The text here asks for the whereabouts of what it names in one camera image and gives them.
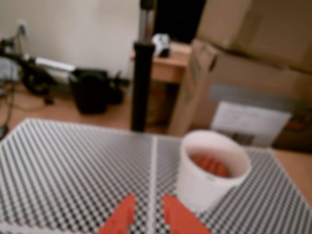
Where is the cream paper cup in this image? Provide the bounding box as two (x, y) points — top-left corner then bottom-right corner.
(175, 129), (252, 213)

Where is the black white checkerboard sheet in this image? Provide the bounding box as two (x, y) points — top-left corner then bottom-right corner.
(0, 117), (157, 234)
(154, 136), (312, 234)

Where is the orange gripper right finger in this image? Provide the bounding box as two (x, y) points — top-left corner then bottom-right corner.
(162, 194), (212, 234)

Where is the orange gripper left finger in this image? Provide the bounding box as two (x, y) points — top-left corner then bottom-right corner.
(97, 194), (136, 234)

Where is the orange foam mini basketball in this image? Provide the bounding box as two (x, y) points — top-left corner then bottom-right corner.
(191, 149), (231, 177)

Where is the silver metal bar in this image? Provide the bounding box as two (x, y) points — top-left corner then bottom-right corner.
(34, 56), (77, 73)

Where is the white label on box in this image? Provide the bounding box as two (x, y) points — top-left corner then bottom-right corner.
(210, 101), (293, 149)

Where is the large brown cardboard box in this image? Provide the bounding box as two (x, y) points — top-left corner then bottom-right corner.
(168, 38), (312, 155)

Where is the black floor equipment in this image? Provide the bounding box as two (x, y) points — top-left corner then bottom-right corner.
(21, 58), (58, 97)

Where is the wooden side table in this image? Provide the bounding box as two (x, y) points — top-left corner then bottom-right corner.
(129, 40), (194, 85)

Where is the black camera stand pole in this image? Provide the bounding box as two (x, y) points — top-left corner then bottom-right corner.
(131, 0), (158, 133)

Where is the white and black gadget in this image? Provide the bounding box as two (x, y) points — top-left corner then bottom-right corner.
(151, 33), (172, 59)

